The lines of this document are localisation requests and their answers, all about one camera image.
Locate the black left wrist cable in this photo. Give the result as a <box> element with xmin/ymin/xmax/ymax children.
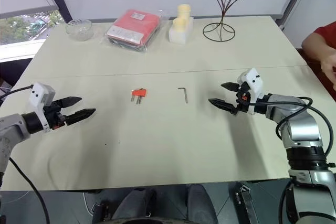
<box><xmin>0</xmin><ymin>84</ymin><xmax>35</xmax><ymax>102</ymax></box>

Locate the clear glass bowl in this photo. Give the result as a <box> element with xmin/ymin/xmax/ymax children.
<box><xmin>65</xmin><ymin>18</ymin><xmax>94</xmax><ymax>42</ymax></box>

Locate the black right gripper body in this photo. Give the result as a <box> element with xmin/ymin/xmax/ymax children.
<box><xmin>234</xmin><ymin>82</ymin><xmax>253</xmax><ymax>115</ymax></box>

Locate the thick black cable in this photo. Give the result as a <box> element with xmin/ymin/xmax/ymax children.
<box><xmin>8</xmin><ymin>156</ymin><xmax>51</xmax><ymax>224</ymax></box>

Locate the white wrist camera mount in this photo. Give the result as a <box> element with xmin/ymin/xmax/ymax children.
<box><xmin>236</xmin><ymin>67</ymin><xmax>265</xmax><ymax>116</ymax></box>
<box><xmin>28</xmin><ymin>82</ymin><xmax>57</xmax><ymax>133</ymax></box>

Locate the thin white cable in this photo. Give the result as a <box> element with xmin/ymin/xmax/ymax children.
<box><xmin>83</xmin><ymin>191</ymin><xmax>92</xmax><ymax>216</ymax></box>

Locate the red plastic block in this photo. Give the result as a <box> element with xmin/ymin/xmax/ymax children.
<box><xmin>131</xmin><ymin>88</ymin><xmax>148</xmax><ymax>98</ymax></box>

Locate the person's bare hand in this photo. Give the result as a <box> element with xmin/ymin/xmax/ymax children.
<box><xmin>320</xmin><ymin>53</ymin><xmax>336</xmax><ymax>91</ymax></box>

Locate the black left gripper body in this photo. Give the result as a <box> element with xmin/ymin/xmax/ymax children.
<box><xmin>43</xmin><ymin>100</ymin><xmax>68</xmax><ymax>131</ymax></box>

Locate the dark grey rounded shape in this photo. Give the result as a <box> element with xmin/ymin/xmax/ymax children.
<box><xmin>183</xmin><ymin>183</ymin><xmax>219</xmax><ymax>224</ymax></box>
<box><xmin>114</xmin><ymin>187</ymin><xmax>158</xmax><ymax>224</ymax></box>

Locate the white foam block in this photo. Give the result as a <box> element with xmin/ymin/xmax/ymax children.
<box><xmin>167</xmin><ymin>16</ymin><xmax>195</xmax><ymax>44</ymax></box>

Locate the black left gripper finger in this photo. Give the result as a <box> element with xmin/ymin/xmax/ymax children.
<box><xmin>58</xmin><ymin>97</ymin><xmax>83</xmax><ymax>110</ymax></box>
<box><xmin>65</xmin><ymin>108</ymin><xmax>96</xmax><ymax>126</ymax></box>

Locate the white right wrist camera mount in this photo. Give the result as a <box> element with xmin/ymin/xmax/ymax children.
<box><xmin>236</xmin><ymin>67</ymin><xmax>265</xmax><ymax>116</ymax></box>

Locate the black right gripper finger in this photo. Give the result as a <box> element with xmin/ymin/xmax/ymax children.
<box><xmin>220</xmin><ymin>82</ymin><xmax>241</xmax><ymax>93</ymax></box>
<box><xmin>207</xmin><ymin>98</ymin><xmax>238</xmax><ymax>116</ymax></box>

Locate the dark wire stand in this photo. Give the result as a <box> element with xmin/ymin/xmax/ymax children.
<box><xmin>202</xmin><ymin>0</ymin><xmax>256</xmax><ymax>42</ymax></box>

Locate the tall cream plastic cup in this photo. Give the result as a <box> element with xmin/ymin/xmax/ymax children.
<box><xmin>177</xmin><ymin>4</ymin><xmax>192</xmax><ymax>20</ymax></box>

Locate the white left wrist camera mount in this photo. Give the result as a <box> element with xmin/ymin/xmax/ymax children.
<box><xmin>28</xmin><ymin>82</ymin><xmax>57</xmax><ymax>133</ymax></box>

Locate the short cream plastic cup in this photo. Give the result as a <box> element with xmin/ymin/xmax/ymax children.
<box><xmin>173</xmin><ymin>18</ymin><xmax>187</xmax><ymax>32</ymax></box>

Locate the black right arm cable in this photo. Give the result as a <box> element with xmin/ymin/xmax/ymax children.
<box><xmin>246</xmin><ymin>97</ymin><xmax>336</xmax><ymax>168</ymax></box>

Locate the red package in plastic bag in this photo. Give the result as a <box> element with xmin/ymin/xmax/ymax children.
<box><xmin>100</xmin><ymin>8</ymin><xmax>169</xmax><ymax>55</ymax></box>

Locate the metal hex key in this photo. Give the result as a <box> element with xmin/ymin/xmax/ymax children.
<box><xmin>177</xmin><ymin>87</ymin><xmax>189</xmax><ymax>104</ymax></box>

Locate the red shirt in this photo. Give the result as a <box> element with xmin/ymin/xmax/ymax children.
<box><xmin>312</xmin><ymin>20</ymin><xmax>336</xmax><ymax>39</ymax></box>

